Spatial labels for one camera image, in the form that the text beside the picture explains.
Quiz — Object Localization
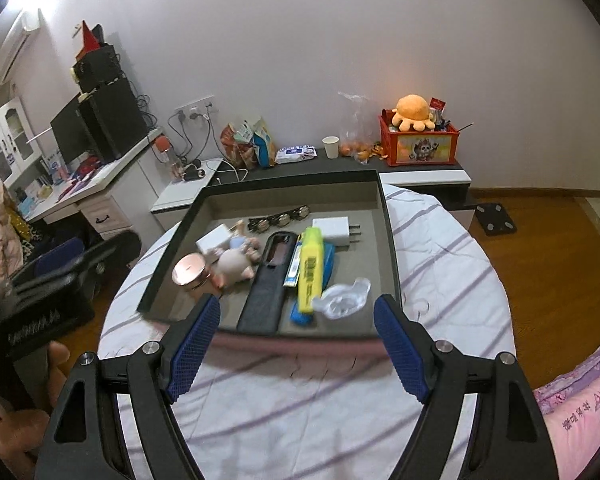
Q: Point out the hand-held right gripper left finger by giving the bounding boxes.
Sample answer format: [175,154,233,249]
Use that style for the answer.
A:
[35,294,222,480]

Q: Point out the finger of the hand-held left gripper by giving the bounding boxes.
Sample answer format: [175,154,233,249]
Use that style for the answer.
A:
[10,237,86,288]
[82,231,142,281]

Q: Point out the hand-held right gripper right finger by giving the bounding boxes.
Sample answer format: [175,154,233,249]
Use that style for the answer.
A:
[373,294,561,480]

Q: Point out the rose gold jar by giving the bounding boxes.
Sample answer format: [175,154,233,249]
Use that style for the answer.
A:
[172,253,212,292]

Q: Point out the white plug adapter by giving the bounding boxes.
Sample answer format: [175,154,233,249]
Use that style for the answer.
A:
[312,277,372,321]

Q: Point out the black glasses case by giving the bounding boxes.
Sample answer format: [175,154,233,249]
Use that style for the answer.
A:
[236,230,297,335]

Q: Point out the small white box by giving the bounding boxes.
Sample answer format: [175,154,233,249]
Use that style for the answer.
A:
[196,223,233,256]

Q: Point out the pig doll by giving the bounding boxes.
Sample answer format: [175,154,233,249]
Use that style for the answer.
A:
[210,220,263,295]

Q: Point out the pink box with black rim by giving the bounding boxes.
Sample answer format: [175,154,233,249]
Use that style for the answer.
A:
[137,169,402,356]

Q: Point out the blue highlighter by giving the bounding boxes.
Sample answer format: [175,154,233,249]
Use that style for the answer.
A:
[288,241,337,327]

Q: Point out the yellow highlighter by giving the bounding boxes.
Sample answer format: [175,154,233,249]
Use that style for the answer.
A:
[296,226,326,313]

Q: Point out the small blue gold box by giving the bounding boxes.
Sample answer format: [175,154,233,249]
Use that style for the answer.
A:
[282,240,303,288]

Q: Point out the white charger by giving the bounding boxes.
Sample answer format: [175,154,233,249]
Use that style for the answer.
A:
[312,216,363,250]

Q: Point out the person's left hand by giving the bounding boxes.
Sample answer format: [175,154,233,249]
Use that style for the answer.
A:
[0,345,71,466]

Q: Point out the white desk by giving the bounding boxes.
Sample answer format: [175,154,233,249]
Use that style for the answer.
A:
[22,127,163,241]

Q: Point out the pink jacket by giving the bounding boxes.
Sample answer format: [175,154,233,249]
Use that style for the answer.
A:
[0,182,26,281]

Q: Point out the white low cabinet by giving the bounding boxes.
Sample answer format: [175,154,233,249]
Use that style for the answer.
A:
[150,157,226,233]

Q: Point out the red booklets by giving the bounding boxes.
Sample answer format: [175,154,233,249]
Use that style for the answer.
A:
[70,157,101,181]

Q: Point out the clear bottle with red cap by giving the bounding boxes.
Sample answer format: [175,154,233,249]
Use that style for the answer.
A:
[155,136,173,176]

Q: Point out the black monitor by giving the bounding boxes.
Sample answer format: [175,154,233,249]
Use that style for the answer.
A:
[50,94,93,166]

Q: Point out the white glass door cabinet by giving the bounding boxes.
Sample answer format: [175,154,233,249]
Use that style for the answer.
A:
[0,97,33,191]

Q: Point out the black speaker tower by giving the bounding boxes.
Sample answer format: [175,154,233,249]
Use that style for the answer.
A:
[77,76,148,163]

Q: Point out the red snack bag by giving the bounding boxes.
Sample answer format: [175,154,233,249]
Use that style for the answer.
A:
[220,124,242,165]

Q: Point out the black floor scale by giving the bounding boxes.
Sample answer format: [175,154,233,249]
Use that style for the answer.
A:
[475,202,517,235]

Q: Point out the white green snack bag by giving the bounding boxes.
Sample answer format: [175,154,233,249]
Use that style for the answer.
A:
[235,119,258,168]

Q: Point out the dark top low cabinet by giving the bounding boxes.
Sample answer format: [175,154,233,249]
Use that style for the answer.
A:
[215,147,473,231]

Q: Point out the blue snack bag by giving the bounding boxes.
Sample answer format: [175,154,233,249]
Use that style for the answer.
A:
[251,117,277,167]

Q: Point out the black speaker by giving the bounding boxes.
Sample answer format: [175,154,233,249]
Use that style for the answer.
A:
[71,44,121,92]

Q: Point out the pink printed blanket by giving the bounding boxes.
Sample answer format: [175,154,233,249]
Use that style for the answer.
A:
[530,332,600,480]

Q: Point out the wet wipes pack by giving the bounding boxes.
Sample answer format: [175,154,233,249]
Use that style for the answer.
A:
[275,145,318,163]

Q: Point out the red storage box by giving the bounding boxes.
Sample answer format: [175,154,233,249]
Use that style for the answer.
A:
[378,112,462,167]

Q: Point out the red triangular pennant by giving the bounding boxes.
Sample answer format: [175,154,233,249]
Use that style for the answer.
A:
[75,20,101,58]

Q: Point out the white air conditioner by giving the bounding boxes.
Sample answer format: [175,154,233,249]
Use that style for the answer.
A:
[0,9,41,86]

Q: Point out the clear plastic bag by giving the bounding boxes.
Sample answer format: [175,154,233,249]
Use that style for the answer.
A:
[337,91,378,163]

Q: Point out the orange plush octopus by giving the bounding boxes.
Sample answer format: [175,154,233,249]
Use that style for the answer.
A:
[391,94,437,130]

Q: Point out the black cable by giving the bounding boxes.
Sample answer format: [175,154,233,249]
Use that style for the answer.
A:
[167,110,216,171]

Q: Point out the white cable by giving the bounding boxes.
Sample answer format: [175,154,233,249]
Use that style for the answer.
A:
[215,162,248,183]

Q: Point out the white wall socket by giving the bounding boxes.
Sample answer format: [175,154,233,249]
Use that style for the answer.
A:
[175,94,216,121]

